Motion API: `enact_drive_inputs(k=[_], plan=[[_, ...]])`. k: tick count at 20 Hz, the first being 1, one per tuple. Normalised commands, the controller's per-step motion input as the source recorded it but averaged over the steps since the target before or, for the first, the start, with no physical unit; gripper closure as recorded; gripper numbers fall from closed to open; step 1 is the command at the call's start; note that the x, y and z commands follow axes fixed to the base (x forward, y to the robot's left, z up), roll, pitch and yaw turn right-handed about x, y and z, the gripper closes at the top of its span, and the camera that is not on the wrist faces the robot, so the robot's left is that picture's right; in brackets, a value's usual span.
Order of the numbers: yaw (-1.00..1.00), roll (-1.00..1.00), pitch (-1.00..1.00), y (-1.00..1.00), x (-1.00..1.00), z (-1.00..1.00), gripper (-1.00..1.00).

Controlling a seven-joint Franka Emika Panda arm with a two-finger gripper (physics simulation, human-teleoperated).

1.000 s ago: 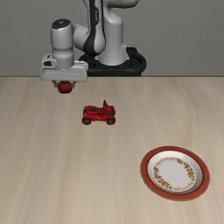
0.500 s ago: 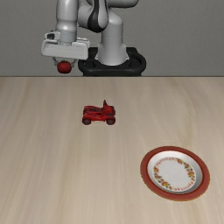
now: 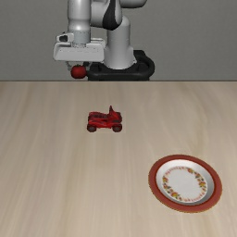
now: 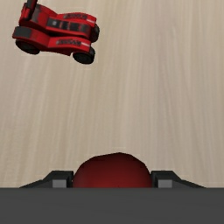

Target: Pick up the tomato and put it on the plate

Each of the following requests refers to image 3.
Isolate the red tomato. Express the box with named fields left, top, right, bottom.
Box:
left=70, top=64, right=88, bottom=80

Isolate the red-rimmed white plate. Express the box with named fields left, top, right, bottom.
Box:
left=147, top=154, right=223, bottom=214

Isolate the red toy car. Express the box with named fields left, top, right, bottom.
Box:
left=86, top=105, right=124, bottom=133

